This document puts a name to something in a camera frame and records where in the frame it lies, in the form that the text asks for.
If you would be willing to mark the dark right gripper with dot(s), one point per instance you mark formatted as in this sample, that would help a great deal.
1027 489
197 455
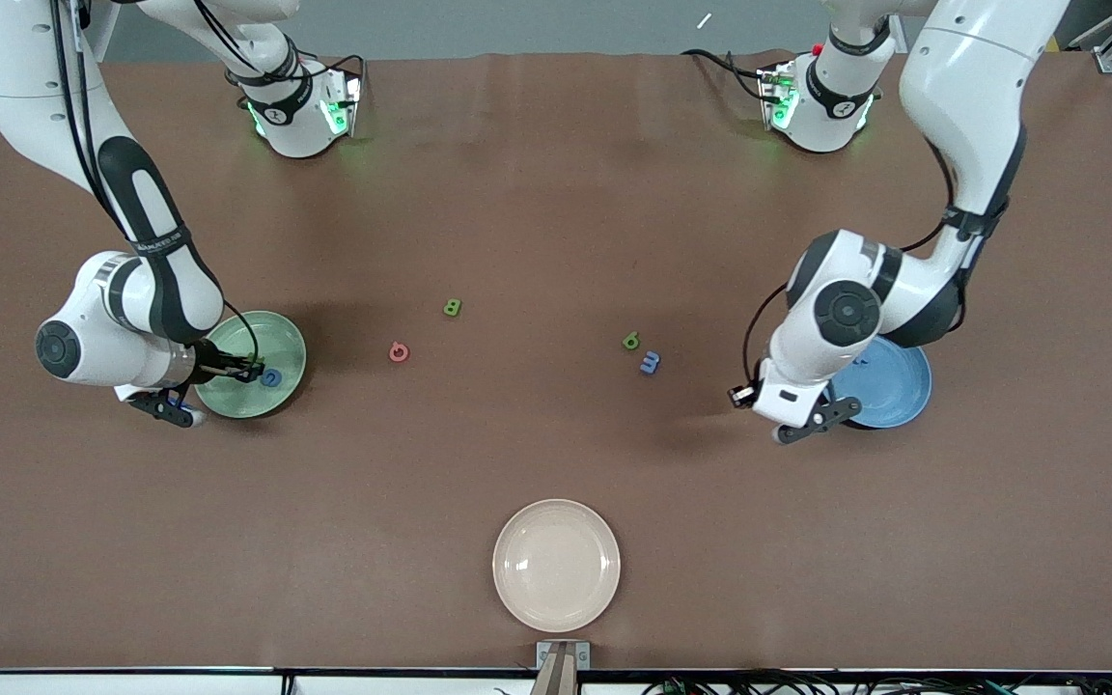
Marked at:
211 365

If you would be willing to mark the blue capital letter G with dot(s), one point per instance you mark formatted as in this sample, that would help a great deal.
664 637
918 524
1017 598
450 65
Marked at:
271 371

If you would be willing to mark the blue letter m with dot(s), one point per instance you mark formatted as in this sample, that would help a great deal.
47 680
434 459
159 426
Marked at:
651 363

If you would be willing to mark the red capital letter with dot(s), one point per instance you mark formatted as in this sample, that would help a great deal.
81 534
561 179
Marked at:
392 352

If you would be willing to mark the green capital letter B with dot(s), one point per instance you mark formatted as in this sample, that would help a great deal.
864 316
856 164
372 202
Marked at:
452 309

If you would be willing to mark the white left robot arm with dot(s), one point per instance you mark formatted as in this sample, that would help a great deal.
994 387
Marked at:
961 97

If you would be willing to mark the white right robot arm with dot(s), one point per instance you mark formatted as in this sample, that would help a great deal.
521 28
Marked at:
15 77

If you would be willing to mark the green plate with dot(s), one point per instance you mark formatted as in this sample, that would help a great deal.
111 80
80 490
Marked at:
276 338

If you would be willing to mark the blue plate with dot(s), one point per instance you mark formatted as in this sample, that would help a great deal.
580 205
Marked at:
894 386

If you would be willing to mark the brown table cover sheet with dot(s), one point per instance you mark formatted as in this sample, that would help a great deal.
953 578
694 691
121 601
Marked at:
556 241

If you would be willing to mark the beige plate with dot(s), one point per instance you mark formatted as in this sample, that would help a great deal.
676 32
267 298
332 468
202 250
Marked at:
556 565

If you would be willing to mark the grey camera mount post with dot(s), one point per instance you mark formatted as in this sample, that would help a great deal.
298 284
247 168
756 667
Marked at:
563 666

